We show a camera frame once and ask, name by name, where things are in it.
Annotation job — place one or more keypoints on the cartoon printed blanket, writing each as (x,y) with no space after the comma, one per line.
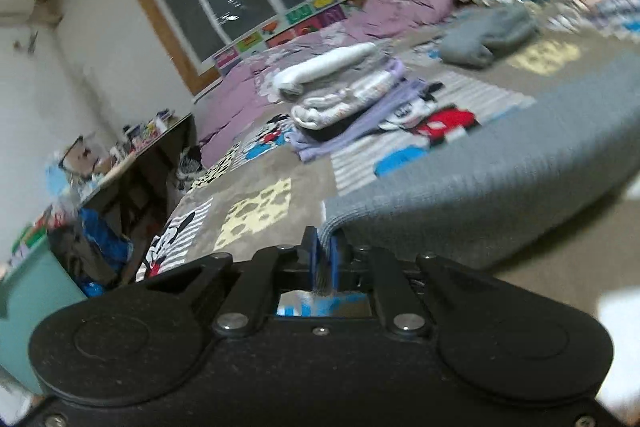
(310,167)

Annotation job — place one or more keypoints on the folded white lilac garment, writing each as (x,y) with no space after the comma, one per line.
(330,107)

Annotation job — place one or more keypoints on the colourful alphabet headboard mat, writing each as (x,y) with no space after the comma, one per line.
(300,14)

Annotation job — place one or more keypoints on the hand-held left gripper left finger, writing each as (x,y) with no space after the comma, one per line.
(311,252)

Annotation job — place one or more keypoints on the blue printed bag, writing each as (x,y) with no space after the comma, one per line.
(100,237)

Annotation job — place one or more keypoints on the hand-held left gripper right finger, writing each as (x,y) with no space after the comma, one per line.
(334,259)

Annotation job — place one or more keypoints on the colourful small boxes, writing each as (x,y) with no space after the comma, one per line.
(32,237)

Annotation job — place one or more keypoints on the teal cabinet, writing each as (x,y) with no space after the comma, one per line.
(30,297)

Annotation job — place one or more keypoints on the purple floral quilt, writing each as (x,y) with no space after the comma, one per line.
(400,2)

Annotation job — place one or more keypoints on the stack of folded clothes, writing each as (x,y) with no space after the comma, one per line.
(350,129)

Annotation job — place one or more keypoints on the wooden side desk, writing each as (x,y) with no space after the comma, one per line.
(165,134)

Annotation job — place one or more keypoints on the black white patterned bag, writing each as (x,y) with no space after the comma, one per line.
(187,167)

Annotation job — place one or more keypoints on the desk clutter of small items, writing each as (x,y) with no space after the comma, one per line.
(85,157)

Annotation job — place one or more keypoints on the grey knit sweater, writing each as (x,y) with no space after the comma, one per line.
(475,187)

